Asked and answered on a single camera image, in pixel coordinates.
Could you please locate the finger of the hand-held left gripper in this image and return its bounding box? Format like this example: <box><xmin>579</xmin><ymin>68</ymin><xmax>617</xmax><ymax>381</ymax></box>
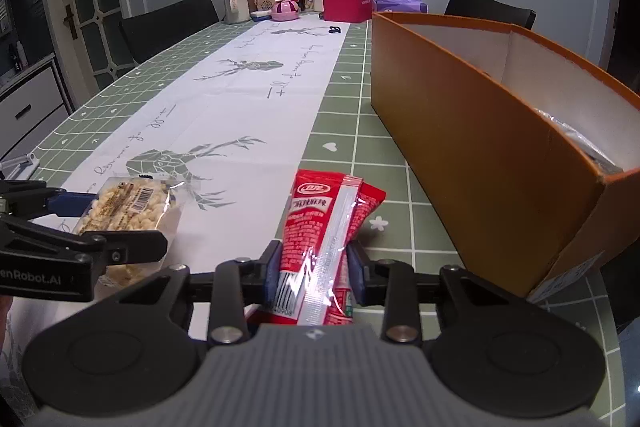
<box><xmin>0</xmin><ymin>179</ymin><xmax>96</xmax><ymax>219</ymax></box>
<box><xmin>0</xmin><ymin>216</ymin><xmax>168</xmax><ymax>266</ymax></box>

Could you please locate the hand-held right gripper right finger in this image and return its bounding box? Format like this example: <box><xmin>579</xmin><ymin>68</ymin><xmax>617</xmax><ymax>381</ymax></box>
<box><xmin>346</xmin><ymin>241</ymin><xmax>536</xmax><ymax>348</ymax></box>

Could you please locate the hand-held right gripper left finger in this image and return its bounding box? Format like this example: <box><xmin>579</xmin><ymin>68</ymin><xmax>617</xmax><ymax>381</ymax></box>
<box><xmin>102</xmin><ymin>239</ymin><xmax>283</xmax><ymax>348</ymax></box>

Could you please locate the puffed rice packet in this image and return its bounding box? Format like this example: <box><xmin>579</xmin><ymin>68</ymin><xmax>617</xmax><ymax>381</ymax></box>
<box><xmin>75</xmin><ymin>175</ymin><xmax>183</xmax><ymax>289</ymax></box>

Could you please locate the red sausage packet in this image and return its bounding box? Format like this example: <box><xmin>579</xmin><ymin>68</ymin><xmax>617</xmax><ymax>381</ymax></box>
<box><xmin>247</xmin><ymin>169</ymin><xmax>387</xmax><ymax>327</ymax></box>

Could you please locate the orange cardboard box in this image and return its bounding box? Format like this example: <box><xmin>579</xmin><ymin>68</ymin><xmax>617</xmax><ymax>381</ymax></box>
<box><xmin>371</xmin><ymin>11</ymin><xmax>640</xmax><ymax>303</ymax></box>

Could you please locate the white snack packet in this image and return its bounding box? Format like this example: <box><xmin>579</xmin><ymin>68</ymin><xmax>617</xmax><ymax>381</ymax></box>
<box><xmin>532</xmin><ymin>107</ymin><xmax>623</xmax><ymax>175</ymax></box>

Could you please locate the small white object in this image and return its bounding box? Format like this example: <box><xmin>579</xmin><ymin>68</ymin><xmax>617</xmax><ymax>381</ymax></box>
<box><xmin>0</xmin><ymin>154</ymin><xmax>41</xmax><ymax>180</ymax></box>

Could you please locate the white drawer cabinet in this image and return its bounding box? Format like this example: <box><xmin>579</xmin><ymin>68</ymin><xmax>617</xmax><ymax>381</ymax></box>
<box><xmin>0</xmin><ymin>52</ymin><xmax>76</xmax><ymax>158</ymax></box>

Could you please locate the white printed table runner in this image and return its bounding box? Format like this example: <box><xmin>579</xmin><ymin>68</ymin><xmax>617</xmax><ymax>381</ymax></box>
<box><xmin>0</xmin><ymin>21</ymin><xmax>353</xmax><ymax>427</ymax></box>

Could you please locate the green grid tablecloth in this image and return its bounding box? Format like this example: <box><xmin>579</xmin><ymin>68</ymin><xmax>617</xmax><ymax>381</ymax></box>
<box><xmin>27</xmin><ymin>19</ymin><xmax>623</xmax><ymax>358</ymax></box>

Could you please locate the black chair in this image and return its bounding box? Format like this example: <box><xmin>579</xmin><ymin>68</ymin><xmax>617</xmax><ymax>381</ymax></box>
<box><xmin>444</xmin><ymin>0</ymin><xmax>537</xmax><ymax>32</ymax></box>
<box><xmin>120</xmin><ymin>0</ymin><xmax>221</xmax><ymax>65</ymax></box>

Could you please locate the pink round container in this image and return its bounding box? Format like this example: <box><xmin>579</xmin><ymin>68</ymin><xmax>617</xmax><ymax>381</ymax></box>
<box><xmin>271</xmin><ymin>0</ymin><xmax>301</xmax><ymax>22</ymax></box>

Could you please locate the pink square box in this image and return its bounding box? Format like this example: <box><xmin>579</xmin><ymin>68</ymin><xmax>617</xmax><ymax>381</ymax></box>
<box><xmin>322</xmin><ymin>0</ymin><xmax>375</xmax><ymax>22</ymax></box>

